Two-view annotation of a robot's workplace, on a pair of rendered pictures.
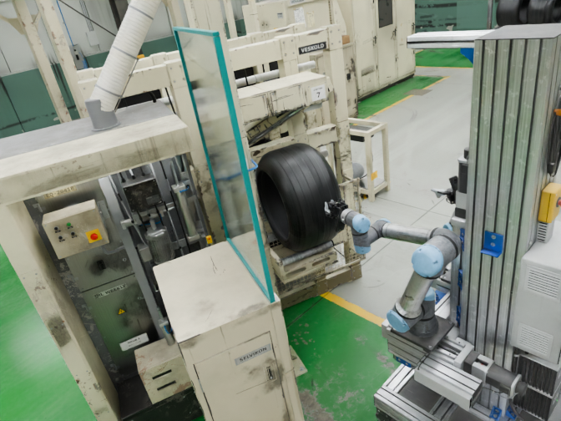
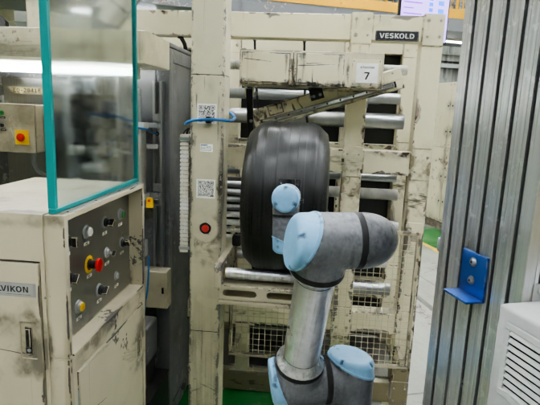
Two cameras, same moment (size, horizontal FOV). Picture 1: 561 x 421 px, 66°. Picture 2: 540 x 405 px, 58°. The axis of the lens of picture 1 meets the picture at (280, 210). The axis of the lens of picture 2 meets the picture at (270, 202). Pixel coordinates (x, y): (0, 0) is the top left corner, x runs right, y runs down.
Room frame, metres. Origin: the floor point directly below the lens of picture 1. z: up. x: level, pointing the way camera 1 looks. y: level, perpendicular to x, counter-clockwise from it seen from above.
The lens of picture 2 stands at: (0.46, -0.85, 1.53)
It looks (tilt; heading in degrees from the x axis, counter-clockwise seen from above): 11 degrees down; 24
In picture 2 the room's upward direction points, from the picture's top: 2 degrees clockwise
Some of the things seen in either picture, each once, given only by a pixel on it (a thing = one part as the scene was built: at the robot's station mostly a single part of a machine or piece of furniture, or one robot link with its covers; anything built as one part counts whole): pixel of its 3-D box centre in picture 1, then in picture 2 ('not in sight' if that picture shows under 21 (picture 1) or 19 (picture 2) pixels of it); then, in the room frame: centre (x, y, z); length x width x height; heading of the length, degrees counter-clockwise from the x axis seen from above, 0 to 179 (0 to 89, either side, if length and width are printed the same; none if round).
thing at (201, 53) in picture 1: (224, 164); (97, 24); (1.54, 0.18, 1.74); 0.55 x 0.02 x 0.95; 19
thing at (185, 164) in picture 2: not in sight; (186, 193); (2.08, 0.25, 1.19); 0.05 x 0.04 x 0.48; 19
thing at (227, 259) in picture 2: (268, 252); (227, 261); (2.18, 0.11, 0.90); 0.40 x 0.03 x 0.10; 19
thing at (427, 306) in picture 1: (421, 300); (347, 376); (1.57, -0.58, 0.88); 0.13 x 0.12 x 0.14; 124
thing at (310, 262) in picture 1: (306, 262); (265, 291); (2.11, -0.10, 0.83); 0.36 x 0.09 x 0.06; 109
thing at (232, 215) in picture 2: not in sight; (233, 208); (2.52, 0.28, 1.05); 0.20 x 0.15 x 0.30; 109
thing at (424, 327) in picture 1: (422, 318); not in sight; (1.57, -0.59, 0.77); 0.15 x 0.15 x 0.10
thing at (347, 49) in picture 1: (325, 88); not in sight; (7.01, -1.06, 0.62); 0.91 x 0.58 x 1.25; 129
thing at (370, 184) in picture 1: (357, 158); not in sight; (4.52, -0.96, 0.40); 0.60 x 0.35 x 0.80; 39
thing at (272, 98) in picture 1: (273, 98); (311, 71); (2.56, -0.07, 1.71); 0.61 x 0.25 x 0.15; 109
